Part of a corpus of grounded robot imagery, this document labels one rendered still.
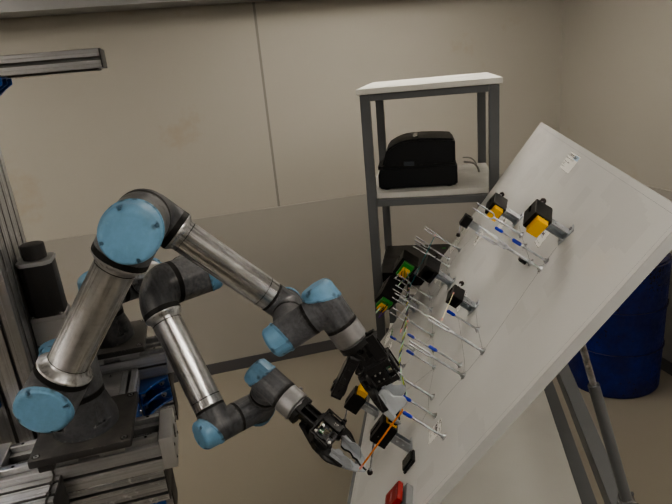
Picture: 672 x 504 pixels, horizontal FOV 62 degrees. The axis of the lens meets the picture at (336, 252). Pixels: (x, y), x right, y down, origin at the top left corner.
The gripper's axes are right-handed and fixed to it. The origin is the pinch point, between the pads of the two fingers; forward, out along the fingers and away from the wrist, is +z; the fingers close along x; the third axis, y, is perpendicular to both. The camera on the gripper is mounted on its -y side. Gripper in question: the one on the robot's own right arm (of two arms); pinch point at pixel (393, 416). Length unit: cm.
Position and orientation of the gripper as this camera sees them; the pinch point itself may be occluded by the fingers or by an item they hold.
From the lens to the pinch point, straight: 133.5
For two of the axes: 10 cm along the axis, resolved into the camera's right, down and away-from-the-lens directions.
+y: 8.3, -5.2, -2.1
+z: 5.5, 8.2, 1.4
